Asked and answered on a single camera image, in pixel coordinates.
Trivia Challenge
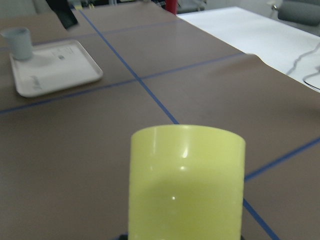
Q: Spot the yellow plastic cup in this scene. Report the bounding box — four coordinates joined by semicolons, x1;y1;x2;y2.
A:
128;124;246;240

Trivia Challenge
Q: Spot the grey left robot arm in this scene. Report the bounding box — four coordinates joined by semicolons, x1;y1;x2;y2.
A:
46;0;78;30

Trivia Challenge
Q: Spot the grey plastic cup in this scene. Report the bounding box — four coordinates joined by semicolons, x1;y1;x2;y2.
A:
0;27;33;61

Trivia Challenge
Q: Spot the brown paper table cover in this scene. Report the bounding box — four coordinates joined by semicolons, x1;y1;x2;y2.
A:
0;2;320;240

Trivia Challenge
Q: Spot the red fire extinguisher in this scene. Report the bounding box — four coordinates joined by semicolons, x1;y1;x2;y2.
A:
165;0;178;15

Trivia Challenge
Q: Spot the cream plastic tray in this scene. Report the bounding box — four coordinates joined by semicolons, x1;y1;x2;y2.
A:
9;39;103;98

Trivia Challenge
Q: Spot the grey office chair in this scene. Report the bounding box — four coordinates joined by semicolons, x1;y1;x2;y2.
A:
277;0;320;27

